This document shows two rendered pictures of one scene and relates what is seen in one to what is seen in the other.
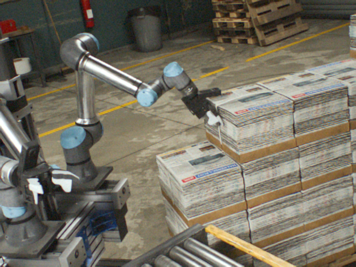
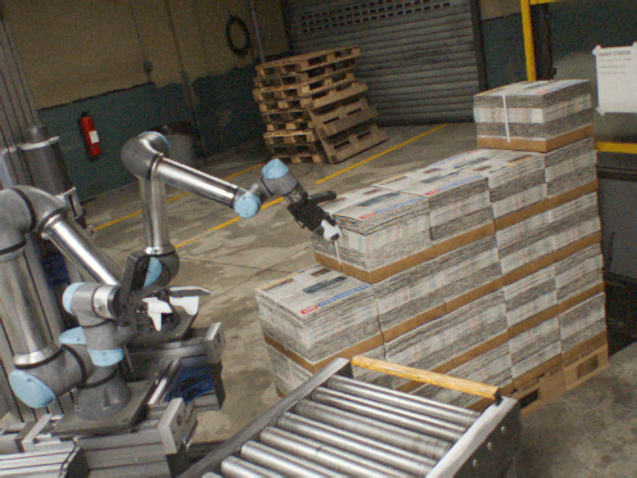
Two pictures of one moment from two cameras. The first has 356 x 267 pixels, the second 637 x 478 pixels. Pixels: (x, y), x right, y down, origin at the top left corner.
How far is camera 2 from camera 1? 0.31 m
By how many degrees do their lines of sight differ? 10
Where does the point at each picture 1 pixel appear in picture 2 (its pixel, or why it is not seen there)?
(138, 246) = (225, 427)
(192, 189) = (316, 321)
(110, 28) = not seen: hidden behind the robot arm
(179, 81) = (285, 184)
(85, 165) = not seen: hidden behind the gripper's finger
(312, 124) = (451, 228)
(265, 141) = (399, 251)
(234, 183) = (366, 309)
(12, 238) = (88, 408)
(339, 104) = (480, 200)
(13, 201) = (108, 340)
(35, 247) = (123, 415)
